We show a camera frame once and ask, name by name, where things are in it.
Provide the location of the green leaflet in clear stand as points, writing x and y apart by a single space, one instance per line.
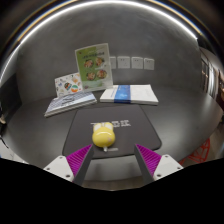
94 66

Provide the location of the white book with blue band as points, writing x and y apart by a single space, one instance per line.
140 93

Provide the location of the yellow computer mouse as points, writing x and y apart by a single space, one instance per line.
103 136

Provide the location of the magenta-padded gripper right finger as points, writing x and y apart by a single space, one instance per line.
166 165

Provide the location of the grey booklet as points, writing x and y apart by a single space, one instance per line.
68 102

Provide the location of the black mouse pad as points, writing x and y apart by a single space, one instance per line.
133 133

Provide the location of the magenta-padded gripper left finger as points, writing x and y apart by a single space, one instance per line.
60 166

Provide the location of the colourful printed card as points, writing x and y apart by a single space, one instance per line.
68 85

